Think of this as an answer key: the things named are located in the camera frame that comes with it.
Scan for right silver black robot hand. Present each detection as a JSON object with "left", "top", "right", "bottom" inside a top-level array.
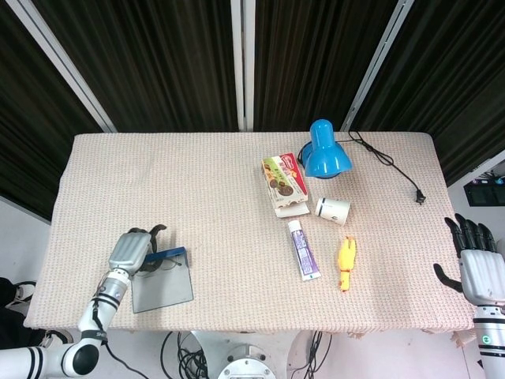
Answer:
[{"left": 432, "top": 212, "right": 505, "bottom": 307}]

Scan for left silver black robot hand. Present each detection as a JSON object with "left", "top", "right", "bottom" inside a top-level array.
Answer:
[{"left": 108, "top": 223, "right": 168, "bottom": 277}]

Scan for thin wire frame eyeglasses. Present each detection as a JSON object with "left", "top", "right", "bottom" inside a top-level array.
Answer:
[{"left": 151, "top": 256, "right": 183, "bottom": 276}]

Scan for dark blue printed tin box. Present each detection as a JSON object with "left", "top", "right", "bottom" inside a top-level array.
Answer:
[{"left": 131, "top": 246, "right": 195, "bottom": 315}]

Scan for round metal robot base flange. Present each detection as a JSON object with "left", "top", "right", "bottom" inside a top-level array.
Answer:
[{"left": 216, "top": 343, "right": 277, "bottom": 379}]

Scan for snack carton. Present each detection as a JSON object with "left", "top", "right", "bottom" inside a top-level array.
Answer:
[{"left": 261, "top": 152, "right": 311, "bottom": 219}]

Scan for dark monitor screen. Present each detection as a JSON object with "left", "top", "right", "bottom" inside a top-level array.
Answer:
[{"left": 463, "top": 182, "right": 505, "bottom": 208}]

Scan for beige waffle weave tablecloth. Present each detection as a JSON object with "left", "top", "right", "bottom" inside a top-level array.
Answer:
[{"left": 22, "top": 132, "right": 486, "bottom": 349}]

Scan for white black sneaker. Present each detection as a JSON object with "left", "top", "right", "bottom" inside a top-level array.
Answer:
[
  {"left": 38, "top": 328, "right": 75, "bottom": 349},
  {"left": 4, "top": 279, "right": 37, "bottom": 310}
]

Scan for yellow rubber chicken toy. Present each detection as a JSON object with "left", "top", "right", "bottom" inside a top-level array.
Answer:
[{"left": 336, "top": 235, "right": 358, "bottom": 294}]

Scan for white paper cup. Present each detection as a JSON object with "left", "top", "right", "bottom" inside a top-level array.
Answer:
[{"left": 314, "top": 197, "right": 352, "bottom": 227}]

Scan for black pleated curtain panel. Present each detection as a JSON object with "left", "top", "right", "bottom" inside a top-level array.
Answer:
[
  {"left": 0, "top": 0, "right": 106, "bottom": 222},
  {"left": 350, "top": 0, "right": 505, "bottom": 186},
  {"left": 33, "top": 0, "right": 240, "bottom": 133},
  {"left": 254, "top": 0, "right": 400, "bottom": 133}
]

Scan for purple white toothpaste tube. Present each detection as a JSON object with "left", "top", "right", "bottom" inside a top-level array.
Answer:
[{"left": 286, "top": 220, "right": 322, "bottom": 282}]

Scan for blue desk lamp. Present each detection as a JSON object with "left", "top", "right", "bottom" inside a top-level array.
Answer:
[{"left": 297, "top": 118, "right": 353, "bottom": 181}]

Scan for black lamp power cable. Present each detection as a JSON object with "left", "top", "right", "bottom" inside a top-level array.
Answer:
[{"left": 347, "top": 129, "right": 427, "bottom": 206}]

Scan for black floor cable bundle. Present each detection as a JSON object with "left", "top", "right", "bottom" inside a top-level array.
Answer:
[
  {"left": 286, "top": 330, "right": 335, "bottom": 379},
  {"left": 159, "top": 330, "right": 211, "bottom": 379}
]

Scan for white metal frame post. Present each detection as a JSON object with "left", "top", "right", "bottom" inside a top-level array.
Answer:
[
  {"left": 341, "top": 0, "right": 415, "bottom": 132},
  {"left": 230, "top": 0, "right": 245, "bottom": 132},
  {"left": 243, "top": 0, "right": 256, "bottom": 132},
  {"left": 13, "top": 0, "right": 118, "bottom": 133}
]

